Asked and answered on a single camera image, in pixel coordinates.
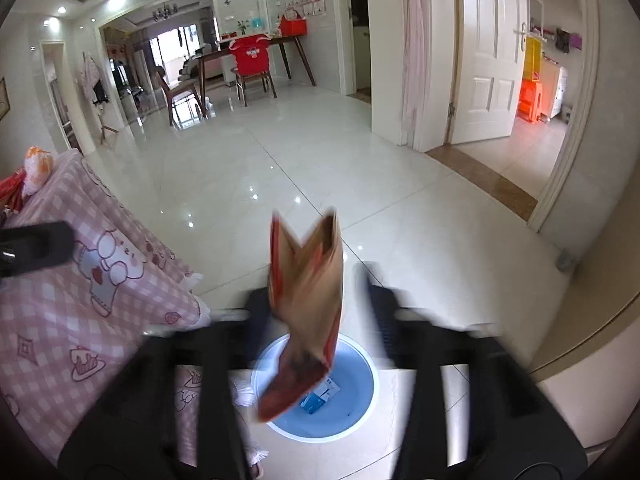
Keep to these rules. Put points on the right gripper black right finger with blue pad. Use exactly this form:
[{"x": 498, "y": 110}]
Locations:
[{"x": 515, "y": 432}]

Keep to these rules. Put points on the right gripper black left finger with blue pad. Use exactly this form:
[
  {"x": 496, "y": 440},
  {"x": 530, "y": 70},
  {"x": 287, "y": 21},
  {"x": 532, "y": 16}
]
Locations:
[{"x": 131, "y": 431}]

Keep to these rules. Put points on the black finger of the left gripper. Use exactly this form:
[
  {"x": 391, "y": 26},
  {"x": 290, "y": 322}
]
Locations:
[{"x": 33, "y": 248}]

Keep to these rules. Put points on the blue white small box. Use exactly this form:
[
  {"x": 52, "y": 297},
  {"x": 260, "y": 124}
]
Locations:
[{"x": 319, "y": 396}]

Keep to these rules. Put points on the red brown paper snack bag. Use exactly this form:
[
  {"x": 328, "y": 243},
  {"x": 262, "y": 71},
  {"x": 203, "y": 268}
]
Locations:
[{"x": 305, "y": 288}]

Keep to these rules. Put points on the white blue trash bin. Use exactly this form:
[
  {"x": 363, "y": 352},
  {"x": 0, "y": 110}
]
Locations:
[{"x": 355, "y": 372}]

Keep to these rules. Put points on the pink checked tablecloth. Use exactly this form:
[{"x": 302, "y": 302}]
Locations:
[{"x": 67, "y": 332}]

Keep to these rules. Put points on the pink crumpled plastic bag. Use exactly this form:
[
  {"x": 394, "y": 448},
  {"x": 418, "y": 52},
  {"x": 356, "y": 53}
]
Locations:
[{"x": 38, "y": 166}]

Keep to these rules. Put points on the coat stand with clothes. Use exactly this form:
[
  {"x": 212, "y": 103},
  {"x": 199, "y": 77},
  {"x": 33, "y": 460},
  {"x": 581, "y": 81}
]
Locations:
[{"x": 95, "y": 93}]

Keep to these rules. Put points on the brown wooden chair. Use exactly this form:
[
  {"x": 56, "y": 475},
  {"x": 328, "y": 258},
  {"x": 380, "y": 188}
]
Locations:
[{"x": 184, "y": 90}]

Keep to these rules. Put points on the chair with red cover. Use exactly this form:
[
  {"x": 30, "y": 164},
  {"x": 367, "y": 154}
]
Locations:
[{"x": 252, "y": 62}]

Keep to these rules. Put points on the dark wooden dining table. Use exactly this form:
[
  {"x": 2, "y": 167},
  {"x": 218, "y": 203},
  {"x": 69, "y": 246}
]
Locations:
[{"x": 275, "y": 41}]

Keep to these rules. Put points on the orange plastic stool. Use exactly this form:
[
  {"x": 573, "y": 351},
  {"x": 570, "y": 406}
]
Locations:
[{"x": 529, "y": 103}]

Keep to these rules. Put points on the red gift bag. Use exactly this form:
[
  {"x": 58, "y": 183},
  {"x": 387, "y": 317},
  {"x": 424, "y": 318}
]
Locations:
[{"x": 293, "y": 24}]

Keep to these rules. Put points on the white panel door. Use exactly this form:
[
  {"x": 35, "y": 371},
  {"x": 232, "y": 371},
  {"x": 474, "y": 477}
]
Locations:
[{"x": 491, "y": 54}]

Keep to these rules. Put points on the pink sheer door curtain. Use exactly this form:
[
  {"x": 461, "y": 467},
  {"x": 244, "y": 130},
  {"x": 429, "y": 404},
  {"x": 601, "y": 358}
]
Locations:
[{"x": 417, "y": 66}]

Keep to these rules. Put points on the framed picture left wall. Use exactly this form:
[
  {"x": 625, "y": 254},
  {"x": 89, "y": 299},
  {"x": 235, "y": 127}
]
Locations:
[{"x": 4, "y": 99}]

